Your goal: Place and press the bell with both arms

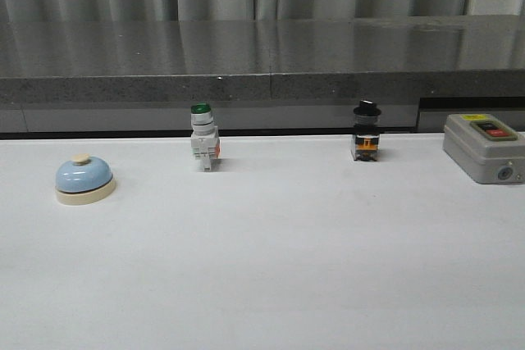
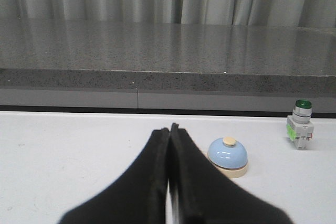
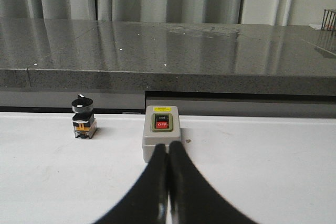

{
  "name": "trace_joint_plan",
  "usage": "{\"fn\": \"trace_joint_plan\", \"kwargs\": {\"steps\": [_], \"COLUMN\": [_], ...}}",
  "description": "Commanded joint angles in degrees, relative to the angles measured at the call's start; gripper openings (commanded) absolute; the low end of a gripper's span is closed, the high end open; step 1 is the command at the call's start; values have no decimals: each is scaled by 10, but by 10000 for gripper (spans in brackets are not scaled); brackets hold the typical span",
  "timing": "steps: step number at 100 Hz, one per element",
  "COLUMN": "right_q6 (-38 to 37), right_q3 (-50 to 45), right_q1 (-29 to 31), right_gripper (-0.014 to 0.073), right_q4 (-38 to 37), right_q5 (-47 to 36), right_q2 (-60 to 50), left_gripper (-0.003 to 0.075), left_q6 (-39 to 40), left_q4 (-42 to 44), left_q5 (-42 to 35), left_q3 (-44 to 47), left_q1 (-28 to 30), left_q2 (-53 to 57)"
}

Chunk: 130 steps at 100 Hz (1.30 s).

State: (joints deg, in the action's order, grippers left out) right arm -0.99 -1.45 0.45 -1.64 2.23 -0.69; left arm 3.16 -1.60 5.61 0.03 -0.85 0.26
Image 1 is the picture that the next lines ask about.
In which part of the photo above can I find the grey stone counter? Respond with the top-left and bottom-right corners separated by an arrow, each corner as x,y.
1,16 -> 524,139

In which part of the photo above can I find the blue and cream desk bell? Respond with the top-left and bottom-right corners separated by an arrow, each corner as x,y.
55,153 -> 116,206

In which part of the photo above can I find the green pushbutton switch white base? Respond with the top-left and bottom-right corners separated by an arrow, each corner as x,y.
190,102 -> 221,171

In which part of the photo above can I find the grey switch box red button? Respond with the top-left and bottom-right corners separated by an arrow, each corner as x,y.
443,113 -> 524,184

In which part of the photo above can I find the black rotary selector switch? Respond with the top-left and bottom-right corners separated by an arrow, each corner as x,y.
351,100 -> 381,161

